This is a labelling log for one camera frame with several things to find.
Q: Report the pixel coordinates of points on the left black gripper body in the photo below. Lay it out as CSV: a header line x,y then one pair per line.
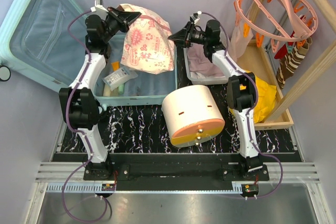
x,y
113,25

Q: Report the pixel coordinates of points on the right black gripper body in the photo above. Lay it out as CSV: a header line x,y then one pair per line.
x,y
196,36

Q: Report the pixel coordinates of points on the light purple knit top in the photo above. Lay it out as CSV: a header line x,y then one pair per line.
x,y
200,64

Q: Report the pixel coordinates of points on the cream pink-print cloth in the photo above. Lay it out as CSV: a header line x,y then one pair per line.
x,y
146,46

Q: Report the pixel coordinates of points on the white shirt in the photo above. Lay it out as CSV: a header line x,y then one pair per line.
x,y
198,75

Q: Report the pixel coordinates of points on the light blue hard-shell suitcase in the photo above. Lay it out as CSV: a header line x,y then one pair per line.
x,y
42,40

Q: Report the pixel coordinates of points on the white round drum box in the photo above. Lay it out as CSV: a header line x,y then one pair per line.
x,y
192,116

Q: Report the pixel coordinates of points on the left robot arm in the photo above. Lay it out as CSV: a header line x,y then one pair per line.
x,y
80,109

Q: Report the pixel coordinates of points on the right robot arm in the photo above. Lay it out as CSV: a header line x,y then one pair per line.
x,y
241,94

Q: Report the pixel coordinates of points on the translucent pink plastic bag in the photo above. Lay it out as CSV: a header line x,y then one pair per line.
x,y
239,41

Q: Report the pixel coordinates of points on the orange tube white cap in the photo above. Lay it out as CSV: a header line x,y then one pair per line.
x,y
115,66

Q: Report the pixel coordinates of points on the white perforated plastic basket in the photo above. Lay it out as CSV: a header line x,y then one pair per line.
x,y
201,81

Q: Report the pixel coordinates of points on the white toiletry pack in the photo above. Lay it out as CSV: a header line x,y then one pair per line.
x,y
119,77

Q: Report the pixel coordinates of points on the wooden tray base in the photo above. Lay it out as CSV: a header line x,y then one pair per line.
x,y
256,60

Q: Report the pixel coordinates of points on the pale green tube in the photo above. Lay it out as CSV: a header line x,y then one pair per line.
x,y
120,89

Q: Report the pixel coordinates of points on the cream round bottle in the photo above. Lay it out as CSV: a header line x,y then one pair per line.
x,y
107,92

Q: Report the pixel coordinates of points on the red cloth item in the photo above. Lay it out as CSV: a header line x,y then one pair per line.
x,y
281,52

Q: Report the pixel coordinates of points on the pink round clip hanger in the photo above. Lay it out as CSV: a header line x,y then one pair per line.
x,y
276,22

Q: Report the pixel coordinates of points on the brown striped cloth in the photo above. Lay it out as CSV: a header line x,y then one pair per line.
x,y
291,61

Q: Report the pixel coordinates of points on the black marble pattern mat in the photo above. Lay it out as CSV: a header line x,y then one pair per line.
x,y
142,129

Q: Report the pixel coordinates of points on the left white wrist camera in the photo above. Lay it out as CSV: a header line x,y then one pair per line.
x,y
98,5

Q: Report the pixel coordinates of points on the wooden hanger rack frame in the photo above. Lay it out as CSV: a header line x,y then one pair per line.
x,y
320,56

